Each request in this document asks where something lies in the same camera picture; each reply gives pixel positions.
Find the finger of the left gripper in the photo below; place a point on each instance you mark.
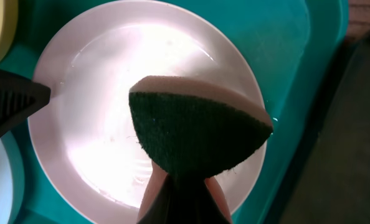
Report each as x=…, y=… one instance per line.
x=19, y=98

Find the white plastic plate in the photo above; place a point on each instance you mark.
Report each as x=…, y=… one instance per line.
x=84, y=138

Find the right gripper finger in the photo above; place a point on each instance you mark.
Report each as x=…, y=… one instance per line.
x=184, y=203

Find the teal plastic serving tray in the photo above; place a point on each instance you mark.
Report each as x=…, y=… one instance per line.
x=288, y=45

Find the light blue plastic plate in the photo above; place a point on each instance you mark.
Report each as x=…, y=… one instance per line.
x=12, y=181

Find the black rectangular water tray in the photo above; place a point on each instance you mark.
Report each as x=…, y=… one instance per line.
x=328, y=179

